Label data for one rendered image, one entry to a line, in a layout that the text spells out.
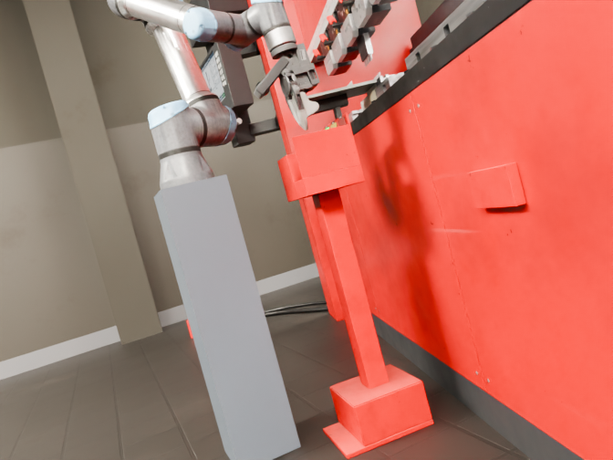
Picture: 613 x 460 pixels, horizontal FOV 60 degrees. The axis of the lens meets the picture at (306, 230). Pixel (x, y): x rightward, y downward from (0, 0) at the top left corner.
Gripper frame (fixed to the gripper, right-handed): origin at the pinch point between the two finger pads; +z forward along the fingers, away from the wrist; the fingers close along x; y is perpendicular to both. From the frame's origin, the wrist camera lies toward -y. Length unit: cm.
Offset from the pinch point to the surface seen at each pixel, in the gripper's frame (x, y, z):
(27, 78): 302, -90, -132
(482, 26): -58, 15, 1
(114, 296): 279, -86, 41
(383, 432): -5, -9, 80
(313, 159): -4.9, -1.9, 9.2
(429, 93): -30.8, 18.7, 5.4
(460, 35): -50, 16, -1
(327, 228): 2.1, -2.2, 27.2
